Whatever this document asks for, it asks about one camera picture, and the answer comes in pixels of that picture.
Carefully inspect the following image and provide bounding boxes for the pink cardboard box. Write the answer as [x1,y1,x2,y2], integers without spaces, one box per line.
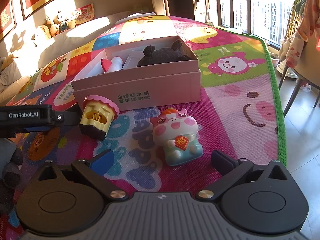
[71,36,201,111]

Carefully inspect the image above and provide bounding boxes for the pink cartoon cow figurine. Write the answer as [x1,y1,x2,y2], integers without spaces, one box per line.
[150,108,203,166]

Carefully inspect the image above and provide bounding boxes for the white power adapter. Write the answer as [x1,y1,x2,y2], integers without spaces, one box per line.
[122,55,141,70]

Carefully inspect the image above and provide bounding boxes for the red white plush rocket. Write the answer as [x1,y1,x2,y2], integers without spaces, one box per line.
[100,56,123,74]

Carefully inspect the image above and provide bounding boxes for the plush toys on sofa back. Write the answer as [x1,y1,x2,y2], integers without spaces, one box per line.
[31,11,76,42]

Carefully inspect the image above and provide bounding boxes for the chair with floral cloth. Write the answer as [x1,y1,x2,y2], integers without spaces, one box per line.
[279,0,319,115]

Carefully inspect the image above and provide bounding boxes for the gloved left hand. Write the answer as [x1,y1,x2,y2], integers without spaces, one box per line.
[0,138,23,215]

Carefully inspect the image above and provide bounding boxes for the black plush toy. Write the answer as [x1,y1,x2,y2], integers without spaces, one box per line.
[137,40,191,67]

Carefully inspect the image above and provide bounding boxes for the colourful cartoon play mat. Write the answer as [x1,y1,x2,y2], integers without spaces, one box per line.
[10,16,286,193]

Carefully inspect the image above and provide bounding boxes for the red gift box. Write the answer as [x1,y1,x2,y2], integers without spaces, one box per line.
[74,3,95,25]

